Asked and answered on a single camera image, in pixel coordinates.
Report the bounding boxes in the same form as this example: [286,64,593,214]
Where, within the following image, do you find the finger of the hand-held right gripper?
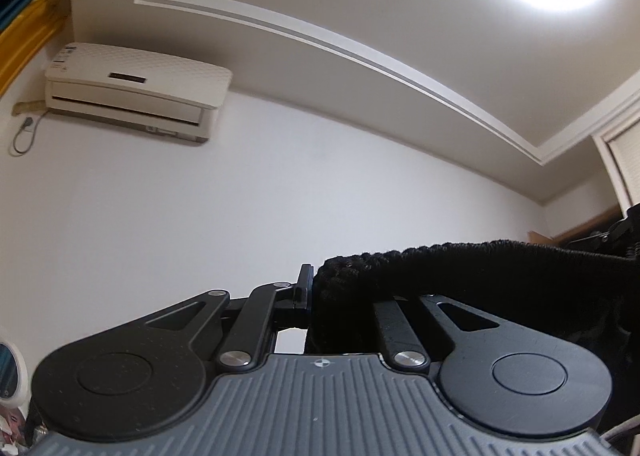
[592,203,640,259]

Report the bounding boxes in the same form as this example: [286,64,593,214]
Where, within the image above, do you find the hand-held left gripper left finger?
[144,263,316,373]

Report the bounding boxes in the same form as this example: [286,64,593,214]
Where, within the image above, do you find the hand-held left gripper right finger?
[372,293,506,371]

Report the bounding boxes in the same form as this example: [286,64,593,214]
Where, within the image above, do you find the black pants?
[306,239,640,387]

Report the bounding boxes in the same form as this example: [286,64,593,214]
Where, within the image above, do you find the white wardrobe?
[592,116,640,212]

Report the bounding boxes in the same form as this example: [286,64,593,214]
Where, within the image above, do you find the round white-framed mirror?
[0,341,27,409]

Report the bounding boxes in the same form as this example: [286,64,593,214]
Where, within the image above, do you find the yellow curtain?
[0,0,71,97]

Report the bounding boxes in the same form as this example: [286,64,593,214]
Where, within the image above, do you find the white wall air conditioner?
[44,42,234,143]

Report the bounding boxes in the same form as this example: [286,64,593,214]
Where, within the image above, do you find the grey air conditioner cable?
[10,109,48,155]

